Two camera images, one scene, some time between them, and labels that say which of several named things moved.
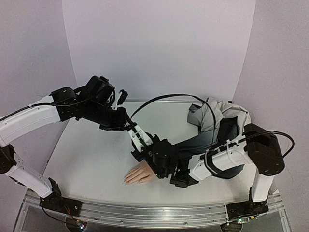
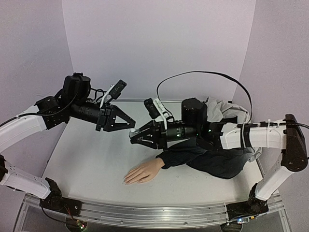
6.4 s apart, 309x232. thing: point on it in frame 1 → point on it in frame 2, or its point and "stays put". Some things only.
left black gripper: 121,124 stays put
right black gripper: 149,154 → 161,135
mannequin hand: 140,173 stays put
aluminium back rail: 163,100 stays put
